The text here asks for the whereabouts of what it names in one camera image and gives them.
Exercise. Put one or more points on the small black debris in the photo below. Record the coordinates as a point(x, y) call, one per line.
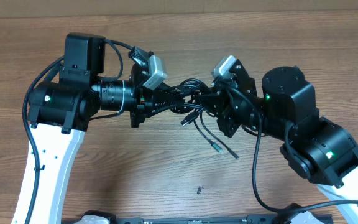
point(199, 190)

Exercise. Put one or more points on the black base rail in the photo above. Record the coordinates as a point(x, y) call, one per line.
point(95, 216)

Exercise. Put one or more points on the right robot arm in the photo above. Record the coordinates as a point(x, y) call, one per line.
point(316, 148)

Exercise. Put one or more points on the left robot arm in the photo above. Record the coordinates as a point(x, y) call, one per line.
point(61, 102)

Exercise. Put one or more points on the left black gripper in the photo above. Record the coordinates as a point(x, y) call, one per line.
point(143, 98)

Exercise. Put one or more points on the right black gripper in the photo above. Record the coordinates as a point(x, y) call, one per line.
point(234, 101)

